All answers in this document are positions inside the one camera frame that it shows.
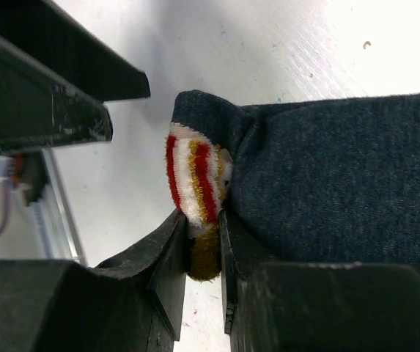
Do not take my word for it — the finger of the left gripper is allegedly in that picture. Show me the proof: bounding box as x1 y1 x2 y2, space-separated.
0 0 150 102
0 37 113 155

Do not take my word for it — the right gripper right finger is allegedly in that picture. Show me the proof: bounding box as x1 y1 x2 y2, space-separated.
219 210 420 351

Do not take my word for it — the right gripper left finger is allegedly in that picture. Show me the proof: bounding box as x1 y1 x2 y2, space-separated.
0 212 187 351

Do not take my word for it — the navy snowman sock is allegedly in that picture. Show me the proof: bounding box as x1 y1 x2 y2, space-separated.
172 90 420 272

